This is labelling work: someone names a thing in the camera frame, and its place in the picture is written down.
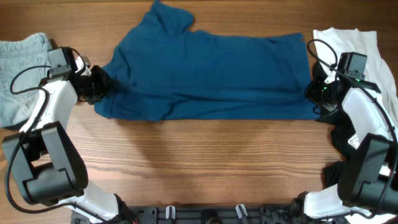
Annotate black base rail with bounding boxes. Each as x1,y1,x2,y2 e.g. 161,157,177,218
70,203,299,224

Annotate black garment at right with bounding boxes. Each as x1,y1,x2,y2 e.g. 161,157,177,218
313,62,355,188

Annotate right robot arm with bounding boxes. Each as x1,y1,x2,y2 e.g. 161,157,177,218
289,52,397,223

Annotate light blue denim shorts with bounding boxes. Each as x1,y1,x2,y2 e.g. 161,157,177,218
1,33,52,128

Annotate black garment under denim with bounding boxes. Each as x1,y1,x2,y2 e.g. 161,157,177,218
4,122,25,130

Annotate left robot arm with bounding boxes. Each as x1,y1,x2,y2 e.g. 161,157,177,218
2,47,138,223

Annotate left black cable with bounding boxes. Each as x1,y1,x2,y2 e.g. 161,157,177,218
3,48,109,224

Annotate blue t-shirt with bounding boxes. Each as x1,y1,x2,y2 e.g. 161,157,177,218
94,1,316,121

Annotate white garment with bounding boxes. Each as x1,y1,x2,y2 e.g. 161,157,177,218
312,27,398,224

